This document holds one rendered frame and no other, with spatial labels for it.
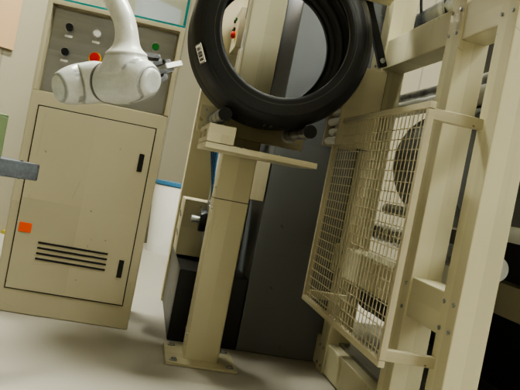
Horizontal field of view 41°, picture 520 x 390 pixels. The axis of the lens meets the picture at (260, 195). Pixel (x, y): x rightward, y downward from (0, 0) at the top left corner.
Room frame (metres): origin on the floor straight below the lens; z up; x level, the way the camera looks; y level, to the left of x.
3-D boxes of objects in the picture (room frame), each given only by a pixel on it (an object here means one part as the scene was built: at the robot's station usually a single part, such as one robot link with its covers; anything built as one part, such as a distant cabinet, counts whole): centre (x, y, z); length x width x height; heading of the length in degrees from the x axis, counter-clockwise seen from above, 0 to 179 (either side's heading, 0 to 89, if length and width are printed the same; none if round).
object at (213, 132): (2.38, 0.19, 0.84); 0.36 x 0.09 x 0.06; 10
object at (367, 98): (2.68, -0.29, 1.05); 0.20 x 0.15 x 0.30; 10
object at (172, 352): (2.65, 0.11, 0.01); 0.27 x 0.27 x 0.02; 10
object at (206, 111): (2.58, 0.08, 0.90); 0.40 x 0.03 x 0.10; 100
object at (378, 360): (2.23, -0.32, 0.65); 0.90 x 0.02 x 0.70; 10
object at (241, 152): (2.40, 0.05, 0.80); 0.37 x 0.36 x 0.02; 100
